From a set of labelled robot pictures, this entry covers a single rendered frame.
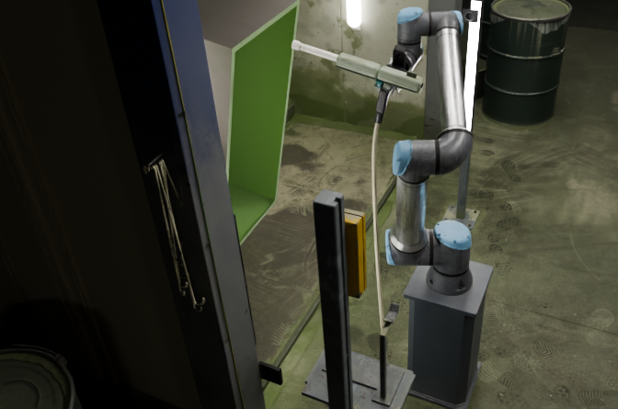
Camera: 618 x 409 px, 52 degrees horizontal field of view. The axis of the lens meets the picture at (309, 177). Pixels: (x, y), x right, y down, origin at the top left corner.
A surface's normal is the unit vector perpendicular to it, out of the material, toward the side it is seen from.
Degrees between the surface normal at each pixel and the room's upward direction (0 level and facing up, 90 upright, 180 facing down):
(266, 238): 0
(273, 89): 90
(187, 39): 90
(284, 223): 0
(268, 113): 90
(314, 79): 90
